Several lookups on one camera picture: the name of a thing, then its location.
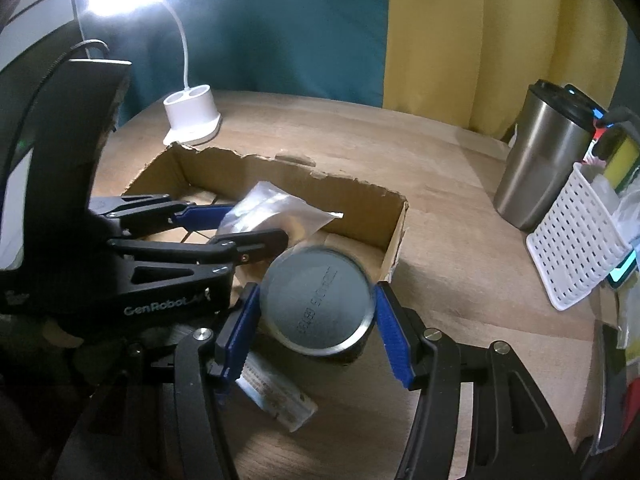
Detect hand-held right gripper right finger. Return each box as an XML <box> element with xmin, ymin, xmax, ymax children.
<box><xmin>375</xmin><ymin>281</ymin><xmax>581</xmax><ymax>480</ymax></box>

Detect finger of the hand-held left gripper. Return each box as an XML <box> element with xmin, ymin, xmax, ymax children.
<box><xmin>107</xmin><ymin>228</ymin><xmax>290</xmax><ymax>297</ymax></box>
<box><xmin>90</xmin><ymin>193</ymin><xmax>236</xmax><ymax>234</ymax></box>

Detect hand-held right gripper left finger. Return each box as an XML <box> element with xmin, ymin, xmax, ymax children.
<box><xmin>55</xmin><ymin>282</ymin><xmax>262</xmax><ymax>480</ymax></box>

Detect clear plastic bag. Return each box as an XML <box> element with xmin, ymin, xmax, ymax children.
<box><xmin>215</xmin><ymin>181</ymin><xmax>346</xmax><ymax>241</ymax></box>

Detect metal can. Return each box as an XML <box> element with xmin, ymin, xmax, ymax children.
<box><xmin>260</xmin><ymin>245</ymin><xmax>376</xmax><ymax>367</ymax></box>

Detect torn cardboard box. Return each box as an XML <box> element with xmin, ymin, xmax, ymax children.
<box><xmin>122</xmin><ymin>142</ymin><xmax>409</xmax><ymax>291</ymax></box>

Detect small pale printed packet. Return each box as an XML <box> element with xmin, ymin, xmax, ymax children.
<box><xmin>235</xmin><ymin>350</ymin><xmax>319</xmax><ymax>434</ymax></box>

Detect white desk lamp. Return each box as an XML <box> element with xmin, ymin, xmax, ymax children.
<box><xmin>82</xmin><ymin>0</ymin><xmax>223</xmax><ymax>147</ymax></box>

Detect white perforated plastic basket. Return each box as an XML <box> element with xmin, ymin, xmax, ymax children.
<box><xmin>526</xmin><ymin>161</ymin><xmax>636</xmax><ymax>311</ymax></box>

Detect teal curtain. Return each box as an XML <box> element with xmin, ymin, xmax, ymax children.
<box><xmin>80</xmin><ymin>0</ymin><xmax>392</xmax><ymax>128</ymax></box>

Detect stainless steel tumbler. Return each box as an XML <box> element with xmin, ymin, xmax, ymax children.
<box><xmin>492</xmin><ymin>79</ymin><xmax>608</xmax><ymax>233</ymax></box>

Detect bundle of clear packets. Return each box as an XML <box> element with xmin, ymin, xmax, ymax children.
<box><xmin>607</xmin><ymin>190</ymin><xmax>640</xmax><ymax>261</ymax></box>

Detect yellow sponge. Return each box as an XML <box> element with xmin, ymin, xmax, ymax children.
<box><xmin>602</xmin><ymin>127</ymin><xmax>640</xmax><ymax>186</ymax></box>

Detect yellow curtain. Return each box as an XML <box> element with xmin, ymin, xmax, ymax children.
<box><xmin>382</xmin><ymin>0</ymin><xmax>630</xmax><ymax>142</ymax></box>

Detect white lamp cable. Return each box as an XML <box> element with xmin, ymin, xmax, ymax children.
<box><xmin>69</xmin><ymin>0</ymin><xmax>92</xmax><ymax>58</ymax></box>

